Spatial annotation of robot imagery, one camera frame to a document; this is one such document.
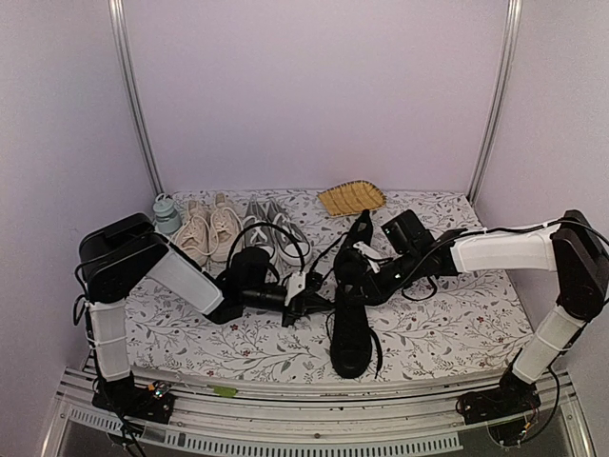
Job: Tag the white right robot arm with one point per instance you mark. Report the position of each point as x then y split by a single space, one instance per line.
567 250

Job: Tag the black canvas sneaker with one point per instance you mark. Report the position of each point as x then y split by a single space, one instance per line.
349 264
352 338

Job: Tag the aluminium frame post left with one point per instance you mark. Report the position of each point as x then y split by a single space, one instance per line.
116 9

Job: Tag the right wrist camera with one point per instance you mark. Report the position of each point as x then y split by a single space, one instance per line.
372 256

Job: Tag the green tape piece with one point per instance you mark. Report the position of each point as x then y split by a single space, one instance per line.
224 391

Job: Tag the beige sneaker right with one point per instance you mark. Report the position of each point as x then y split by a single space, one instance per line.
226 225

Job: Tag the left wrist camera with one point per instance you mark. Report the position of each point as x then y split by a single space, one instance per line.
298 290

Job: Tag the grey sneaker left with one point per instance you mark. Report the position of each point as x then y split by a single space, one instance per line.
258 237

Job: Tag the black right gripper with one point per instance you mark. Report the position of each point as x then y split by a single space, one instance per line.
376 293

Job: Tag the floral tablecloth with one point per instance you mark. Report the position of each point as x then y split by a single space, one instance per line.
473 323

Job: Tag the grey sneaker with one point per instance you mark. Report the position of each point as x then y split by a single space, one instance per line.
291 241
258 237

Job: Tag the woven bamboo tray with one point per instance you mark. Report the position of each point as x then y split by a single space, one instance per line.
352 198

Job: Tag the beige sneaker left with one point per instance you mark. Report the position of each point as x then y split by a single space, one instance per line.
193 237

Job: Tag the aluminium frame post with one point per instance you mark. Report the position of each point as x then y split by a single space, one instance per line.
116 9
507 56

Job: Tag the beige sneaker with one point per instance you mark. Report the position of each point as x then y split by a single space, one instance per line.
226 225
193 237

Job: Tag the aluminium frame post right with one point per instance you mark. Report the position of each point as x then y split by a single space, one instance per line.
507 56

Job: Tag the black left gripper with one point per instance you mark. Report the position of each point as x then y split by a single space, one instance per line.
305 303

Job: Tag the aluminium front rail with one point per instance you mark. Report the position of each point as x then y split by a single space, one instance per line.
407 418

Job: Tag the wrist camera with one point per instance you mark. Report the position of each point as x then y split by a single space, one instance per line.
372 256
298 290

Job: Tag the black rear canvas sneaker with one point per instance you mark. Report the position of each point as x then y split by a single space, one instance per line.
349 264

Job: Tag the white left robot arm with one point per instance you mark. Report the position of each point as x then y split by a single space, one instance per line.
115 259

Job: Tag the grey sneaker right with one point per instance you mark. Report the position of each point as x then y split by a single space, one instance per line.
291 241

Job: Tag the pale green small jar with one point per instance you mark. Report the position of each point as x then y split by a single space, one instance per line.
166 214

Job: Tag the black front canvas sneaker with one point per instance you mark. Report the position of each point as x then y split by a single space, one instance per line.
352 338

